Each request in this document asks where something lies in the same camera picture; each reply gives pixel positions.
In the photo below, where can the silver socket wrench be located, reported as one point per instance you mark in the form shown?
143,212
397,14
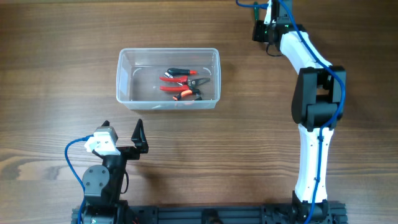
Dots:
168,75

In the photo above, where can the green handled screwdriver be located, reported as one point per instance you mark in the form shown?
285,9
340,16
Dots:
256,10

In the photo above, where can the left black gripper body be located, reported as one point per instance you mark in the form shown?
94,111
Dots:
116,163

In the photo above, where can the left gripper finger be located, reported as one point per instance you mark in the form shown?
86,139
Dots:
106,123
139,138

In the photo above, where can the orange black needle-nose pliers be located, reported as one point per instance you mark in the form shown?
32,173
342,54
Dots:
185,93

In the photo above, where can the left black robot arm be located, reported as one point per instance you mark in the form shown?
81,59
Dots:
102,184

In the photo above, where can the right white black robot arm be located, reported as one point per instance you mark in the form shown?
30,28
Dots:
317,106

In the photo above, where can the black red screwdriver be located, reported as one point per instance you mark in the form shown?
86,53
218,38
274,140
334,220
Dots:
180,71

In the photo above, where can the clear plastic container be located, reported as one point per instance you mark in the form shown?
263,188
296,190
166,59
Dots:
139,70

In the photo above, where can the red handled cutters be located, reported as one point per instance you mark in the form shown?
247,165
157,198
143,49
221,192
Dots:
182,83

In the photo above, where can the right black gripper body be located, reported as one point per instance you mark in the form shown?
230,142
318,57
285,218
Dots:
261,32

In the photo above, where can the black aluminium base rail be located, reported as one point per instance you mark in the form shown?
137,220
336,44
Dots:
202,214

